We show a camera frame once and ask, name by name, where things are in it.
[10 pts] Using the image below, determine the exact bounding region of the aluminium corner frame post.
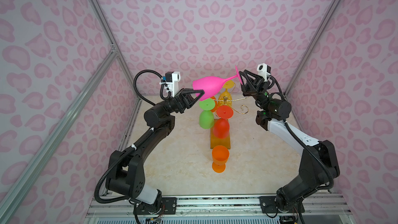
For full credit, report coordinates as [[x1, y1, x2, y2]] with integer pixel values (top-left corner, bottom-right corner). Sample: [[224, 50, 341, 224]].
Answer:
[[88, 0, 136, 96], [285, 0, 344, 96]]

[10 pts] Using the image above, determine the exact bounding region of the orange wine glass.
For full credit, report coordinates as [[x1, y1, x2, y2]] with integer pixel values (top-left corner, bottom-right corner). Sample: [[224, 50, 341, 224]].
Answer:
[[211, 96, 218, 113], [211, 145, 230, 173]]

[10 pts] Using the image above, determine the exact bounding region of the green wine glass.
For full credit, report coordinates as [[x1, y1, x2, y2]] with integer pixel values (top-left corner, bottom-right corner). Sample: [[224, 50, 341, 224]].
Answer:
[[199, 99, 214, 129]]

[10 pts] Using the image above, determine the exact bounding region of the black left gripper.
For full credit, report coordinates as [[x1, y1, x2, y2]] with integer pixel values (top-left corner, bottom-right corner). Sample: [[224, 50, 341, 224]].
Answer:
[[154, 92, 203, 119]]

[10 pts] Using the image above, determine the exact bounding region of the red wine glass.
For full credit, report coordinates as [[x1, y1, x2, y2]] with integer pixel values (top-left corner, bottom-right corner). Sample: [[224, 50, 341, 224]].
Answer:
[[213, 105, 233, 139]]

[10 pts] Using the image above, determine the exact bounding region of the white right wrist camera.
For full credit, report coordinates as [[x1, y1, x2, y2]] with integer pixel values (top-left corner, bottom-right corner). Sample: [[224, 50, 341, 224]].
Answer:
[[257, 63, 271, 82]]

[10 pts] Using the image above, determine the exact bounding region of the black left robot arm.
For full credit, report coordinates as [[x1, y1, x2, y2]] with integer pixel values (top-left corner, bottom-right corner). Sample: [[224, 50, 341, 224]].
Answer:
[[94, 89, 205, 209]]

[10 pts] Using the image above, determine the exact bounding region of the aluminium diagonal frame bar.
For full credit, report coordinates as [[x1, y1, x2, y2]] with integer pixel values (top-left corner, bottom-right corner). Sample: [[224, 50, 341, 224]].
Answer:
[[1, 50, 118, 224]]

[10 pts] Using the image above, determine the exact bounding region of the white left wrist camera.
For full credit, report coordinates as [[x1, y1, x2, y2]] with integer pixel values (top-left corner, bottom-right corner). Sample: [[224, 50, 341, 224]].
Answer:
[[159, 72, 181, 97]]

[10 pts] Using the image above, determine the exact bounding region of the gold wire glass rack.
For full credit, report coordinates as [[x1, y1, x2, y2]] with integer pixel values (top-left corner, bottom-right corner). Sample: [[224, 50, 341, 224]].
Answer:
[[214, 94, 249, 116]]

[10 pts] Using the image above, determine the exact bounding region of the pink wine glass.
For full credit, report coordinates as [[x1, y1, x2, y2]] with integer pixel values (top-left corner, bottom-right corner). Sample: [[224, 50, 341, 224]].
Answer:
[[192, 66, 241, 101]]

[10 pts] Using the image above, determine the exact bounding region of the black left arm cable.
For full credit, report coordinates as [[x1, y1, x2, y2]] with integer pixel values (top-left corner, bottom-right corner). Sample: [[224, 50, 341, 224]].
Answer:
[[94, 69, 170, 204]]

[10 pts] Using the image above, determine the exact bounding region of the aluminium corner frame post right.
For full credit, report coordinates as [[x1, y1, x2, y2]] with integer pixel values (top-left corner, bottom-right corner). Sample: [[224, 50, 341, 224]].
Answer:
[[285, 0, 344, 96]]

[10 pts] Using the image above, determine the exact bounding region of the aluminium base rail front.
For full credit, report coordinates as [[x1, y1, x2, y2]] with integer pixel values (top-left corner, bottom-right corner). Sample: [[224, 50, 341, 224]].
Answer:
[[84, 192, 355, 224]]

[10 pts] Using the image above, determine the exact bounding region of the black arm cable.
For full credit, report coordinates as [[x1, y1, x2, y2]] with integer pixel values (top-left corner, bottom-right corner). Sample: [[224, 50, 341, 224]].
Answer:
[[94, 69, 170, 204], [267, 76, 335, 191]]

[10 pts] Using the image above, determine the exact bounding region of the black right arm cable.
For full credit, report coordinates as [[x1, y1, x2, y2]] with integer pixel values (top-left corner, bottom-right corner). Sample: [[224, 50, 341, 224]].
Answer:
[[267, 76, 335, 191]]

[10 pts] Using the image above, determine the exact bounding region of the aluminium floor edge rail left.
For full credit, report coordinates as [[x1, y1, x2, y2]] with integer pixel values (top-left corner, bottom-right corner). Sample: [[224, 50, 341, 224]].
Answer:
[[117, 99, 143, 151]]

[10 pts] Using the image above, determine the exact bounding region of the amber wooden rack base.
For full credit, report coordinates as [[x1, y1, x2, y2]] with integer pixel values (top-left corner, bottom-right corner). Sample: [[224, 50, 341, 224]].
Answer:
[[210, 127, 231, 149]]

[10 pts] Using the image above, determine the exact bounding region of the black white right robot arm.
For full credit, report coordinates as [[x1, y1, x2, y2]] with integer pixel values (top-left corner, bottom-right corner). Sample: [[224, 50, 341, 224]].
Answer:
[[238, 70, 340, 213]]

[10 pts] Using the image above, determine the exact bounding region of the yellow wine glass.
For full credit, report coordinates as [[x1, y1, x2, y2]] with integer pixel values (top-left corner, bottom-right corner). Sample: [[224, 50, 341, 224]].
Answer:
[[218, 80, 235, 107]]

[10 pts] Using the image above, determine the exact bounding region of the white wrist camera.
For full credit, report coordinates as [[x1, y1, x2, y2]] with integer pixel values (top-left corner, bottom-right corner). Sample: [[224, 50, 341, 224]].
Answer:
[[159, 72, 181, 97], [257, 63, 271, 82]]

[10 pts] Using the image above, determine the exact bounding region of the aluminium corner frame post left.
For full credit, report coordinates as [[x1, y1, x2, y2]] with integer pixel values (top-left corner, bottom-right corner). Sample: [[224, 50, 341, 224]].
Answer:
[[88, 0, 136, 96]]

